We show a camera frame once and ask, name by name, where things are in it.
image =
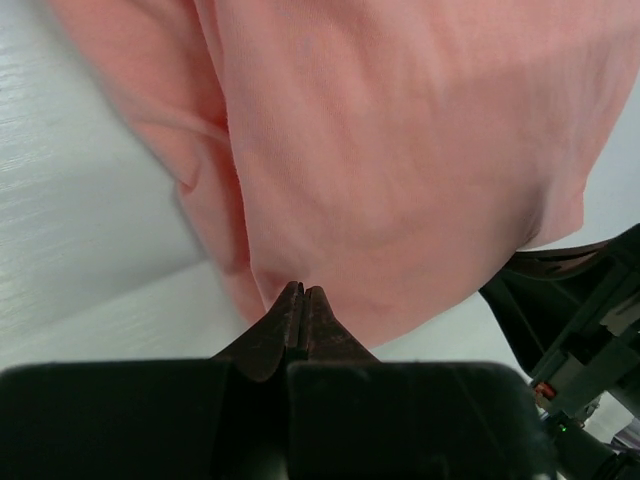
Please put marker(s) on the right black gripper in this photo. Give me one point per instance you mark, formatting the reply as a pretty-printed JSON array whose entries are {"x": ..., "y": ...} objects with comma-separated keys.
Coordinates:
[{"x": 571, "y": 318}]

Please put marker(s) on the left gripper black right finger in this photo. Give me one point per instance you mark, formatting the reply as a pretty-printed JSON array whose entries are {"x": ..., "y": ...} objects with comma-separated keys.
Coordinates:
[{"x": 321, "y": 336}]

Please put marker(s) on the pink t shirt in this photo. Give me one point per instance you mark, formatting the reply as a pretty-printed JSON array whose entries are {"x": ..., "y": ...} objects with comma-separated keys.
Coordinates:
[{"x": 395, "y": 153}]

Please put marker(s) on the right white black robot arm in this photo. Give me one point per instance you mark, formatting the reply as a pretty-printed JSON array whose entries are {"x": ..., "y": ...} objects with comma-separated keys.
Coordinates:
[{"x": 579, "y": 454}]

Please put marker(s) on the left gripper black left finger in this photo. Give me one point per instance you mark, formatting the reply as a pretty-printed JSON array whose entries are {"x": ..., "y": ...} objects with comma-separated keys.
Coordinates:
[{"x": 259, "y": 351}]

